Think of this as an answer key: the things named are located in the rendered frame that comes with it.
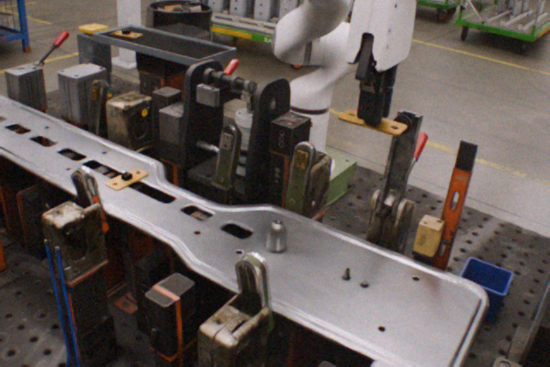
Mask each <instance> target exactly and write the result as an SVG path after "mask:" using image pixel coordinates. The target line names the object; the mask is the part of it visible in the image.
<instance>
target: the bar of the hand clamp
mask: <svg viewBox="0 0 550 367"><path fill-rule="evenodd" d="M422 118H423V114H420V113H414V112H410V111H409V110H406V109H404V108H403V109H401V110H400V111H398V114H397V117H396V118H395V119H394V121H395V122H398V123H401V124H404V125H407V128H406V129H405V130H404V132H403V133H402V134H401V135H399V136H398V137H395V136H393V137H392V142H391V145H390V149H389V154H388V161H387V165H386V169H384V174H383V177H382V185H381V189H380V192H379V197H378V200H377V205H376V212H377V213H380V212H381V211H383V209H384V205H383V204H382V201H383V200H384V199H385V198H386V197H387V193H388V189H392V190H395V191H397V194H396V199H395V202H394V206H393V210H392V213H391V218H393V219H395V216H396V212H397V209H398V208H399V204H400V202H401V201H402V200H403V199H404V195H405V191H406V184H407V181H408V177H409V174H410V170H411V166H412V162H413V156H414V152H415V148H416V144H417V141H418V137H419V130H420V126H421V122H422Z"/></svg>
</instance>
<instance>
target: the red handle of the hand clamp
mask: <svg viewBox="0 0 550 367"><path fill-rule="evenodd" d="M427 140H428V136H427V135H426V133H424V132H420V133H419V137H418V141H417V144H416V148H415V152H414V156H413V160H412V166H411V170H410V173H411V172H412V170H413V166H414V164H415V162H417V161H418V159H419V157H420V155H421V153H422V151H423V148H424V147H425V144H426V142H427ZM409 175H410V174H409ZM396 194H397V191H395V190H392V189H391V191H390V192H389V193H388V196H387V197H386V198H385V199H384V200H383V201H382V204H383V205H384V207H385V208H387V209H389V210H392V209H393V206H394V202H395V199H396Z"/></svg>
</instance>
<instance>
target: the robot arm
mask: <svg viewBox="0 0 550 367"><path fill-rule="evenodd" d="M350 2H351V0H304V1H303V5H301V6H299V7H298V8H296V9H294V10H292V11H291V12H290V13H289V14H287V15H285V16H284V17H283V18H282V19H281V20H280V21H279V22H278V25H277V26H276V27H275V29H274V31H273V35H272V50H273V53H274V54H275V57H276V58H277V59H278V60H279V61H281V62H283V63H287V64H299V65H314V66H321V68H319V69H318V70H315V71H313V72H311V73H309V74H308V75H307V74H306V76H302V77H298V78H297V79H295V80H293V81H292V82H291V83H290V90H291V98H290V112H293V113H298V114H301V115H304V116H307V117H310V118H312V120H310V121H313V122H314V126H313V127H311V130H309V142H310V143H312V144H313V145H314V146H315V147H316V149H317V150H320V151H321V152H323V153H326V152H324V149H325V148H326V141H327V128H328V121H329V114H330V107H331V100H332V96H333V89H334V87H335V85H336V84H337V82H338V81H339V80H340V79H341V78H342V77H343V76H344V75H346V74H347V73H348V72H349V71H350V70H351V69H352V68H353V67H355V66H356V64H357V63H358V67H357V72H356V75H355V78H356V79H357V80H358V81H360V83H359V89H360V92H359V98H358V105H357V117H358V118H359V119H361V120H365V121H368V122H371V123H374V124H379V123H381V121H382V118H384V119H386V118H387V117H388V114H389V109H390V103H391V99H392V93H393V88H390V87H393V86H394V81H395V77H396V71H397V68H398V63H399V62H400V61H402V60H403V59H405V58H406V57H407V55H408V54H409V52H410V48H411V46H410V45H411V41H412V36H413V27H414V21H415V15H416V14H415V8H416V0H355V1H354V5H353V9H352V13H351V23H347V22H342V21H343V20H344V18H345V15H346V13H347V10H348V9H349V6H350ZM372 63H374V65H372ZM371 72H372V74H371ZM389 86H390V87H389Z"/></svg>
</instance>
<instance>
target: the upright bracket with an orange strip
mask: <svg viewBox="0 0 550 367"><path fill-rule="evenodd" d="M477 150H478V145H477V144H473V143H470V142H466V141H464V140H461V142H460V145H459V150H458V153H457V157H456V160H455V166H454V167H453V171H452V175H451V179H450V183H449V189H448V192H447V197H446V201H445V205H444V208H443V215H442V218H441V219H442V220H443V221H444V226H443V233H442V236H441V240H440V243H439V247H438V251H437V253H436V255H435V256H434V259H433V261H432V263H431V266H433V267H435V268H437V269H442V270H444V271H446V270H447V267H448V264H449V257H450V255H451V252H452V251H453V247H454V244H455V238H456V234H457V230H458V227H459V224H460V221H461V214H462V212H463V208H464V204H465V200H466V197H467V194H468V188H469V184H470V181H471V178H472V173H473V166H474V160H475V157H476V154H477ZM456 192H458V193H459V198H458V201H457V205H456V206H455V207H454V206H453V203H454V198H455V193H456ZM443 240H445V241H446V242H447V243H446V247H445V250H444V252H442V251H441V248H442V245H443Z"/></svg>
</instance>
